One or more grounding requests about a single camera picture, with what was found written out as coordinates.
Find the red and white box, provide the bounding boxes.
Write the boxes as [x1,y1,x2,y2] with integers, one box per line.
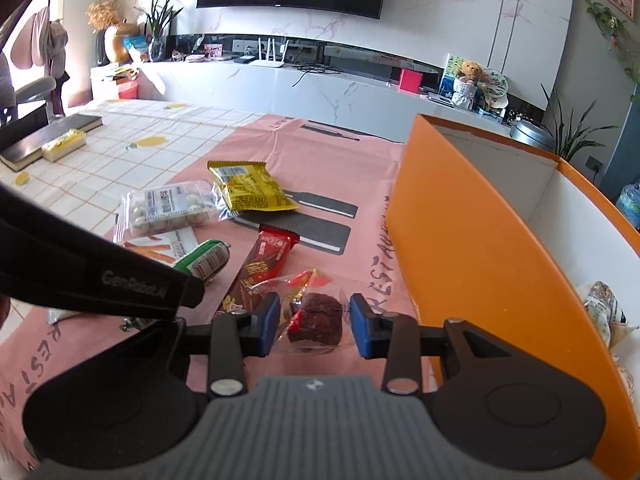
[90,62,139,104]

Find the red stick biscuit packet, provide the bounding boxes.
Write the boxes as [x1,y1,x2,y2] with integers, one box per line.
[215,226,300,322]

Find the blue packet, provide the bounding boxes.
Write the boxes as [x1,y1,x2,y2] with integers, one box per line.
[122,35,151,64]

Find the orchid plant in dark vase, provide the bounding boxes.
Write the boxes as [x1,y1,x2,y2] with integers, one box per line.
[135,0,191,64]

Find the white marble television console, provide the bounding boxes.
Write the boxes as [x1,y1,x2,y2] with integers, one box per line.
[91,32,547,147]

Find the hanging vine plant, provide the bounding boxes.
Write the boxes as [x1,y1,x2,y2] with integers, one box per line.
[584,0,640,102]

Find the large blue water bottle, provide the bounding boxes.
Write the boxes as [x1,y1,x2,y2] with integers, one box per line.
[615,182,640,231]

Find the green sausage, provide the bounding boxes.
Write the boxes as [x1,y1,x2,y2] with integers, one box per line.
[172,240,232,286]

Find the pink knife print mat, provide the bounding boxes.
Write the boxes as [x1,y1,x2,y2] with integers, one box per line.
[0,112,432,461]

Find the clear packet of pale balls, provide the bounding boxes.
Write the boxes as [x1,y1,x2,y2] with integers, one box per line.
[112,180,236,246]

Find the small yellow box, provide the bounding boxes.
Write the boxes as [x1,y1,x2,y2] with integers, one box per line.
[41,128,89,163]

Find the black cables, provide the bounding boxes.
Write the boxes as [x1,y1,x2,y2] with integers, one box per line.
[291,57,342,89]

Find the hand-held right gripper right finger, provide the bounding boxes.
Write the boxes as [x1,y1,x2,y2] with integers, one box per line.
[348,292,507,402]

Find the orange cardboard box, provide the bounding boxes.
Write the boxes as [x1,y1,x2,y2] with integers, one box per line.
[387,114,640,480]

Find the teddy bear in white basket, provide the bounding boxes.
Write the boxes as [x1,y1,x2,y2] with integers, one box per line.
[452,60,489,111]

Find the yellow snack packet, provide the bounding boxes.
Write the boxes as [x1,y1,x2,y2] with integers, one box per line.
[207,160,300,212]

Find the white router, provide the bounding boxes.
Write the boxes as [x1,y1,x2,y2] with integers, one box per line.
[248,37,291,69]

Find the beige snack packet white band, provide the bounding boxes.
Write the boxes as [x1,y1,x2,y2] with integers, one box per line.
[575,280,640,351]

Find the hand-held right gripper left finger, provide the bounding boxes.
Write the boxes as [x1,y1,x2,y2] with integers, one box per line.
[165,291,282,401]

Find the dried yellow flowers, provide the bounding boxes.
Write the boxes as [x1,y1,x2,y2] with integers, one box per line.
[86,0,124,31]

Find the clear packet brown cake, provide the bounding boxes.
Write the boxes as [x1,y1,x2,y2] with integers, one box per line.
[248,269,349,356]

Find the round paper fan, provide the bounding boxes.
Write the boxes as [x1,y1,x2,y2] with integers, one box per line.
[477,70,510,111]

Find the landscape picture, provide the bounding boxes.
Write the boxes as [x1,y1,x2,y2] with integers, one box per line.
[442,54,471,99]

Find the black book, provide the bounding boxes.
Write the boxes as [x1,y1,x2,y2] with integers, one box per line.
[0,114,104,171]

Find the golden vase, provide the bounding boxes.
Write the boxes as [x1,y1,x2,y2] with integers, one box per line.
[102,22,144,66]

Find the silver trash can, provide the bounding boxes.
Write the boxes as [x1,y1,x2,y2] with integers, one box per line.
[509,120,554,151]

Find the long leaf plant black pot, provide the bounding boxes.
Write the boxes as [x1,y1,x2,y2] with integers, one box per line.
[540,85,621,162]

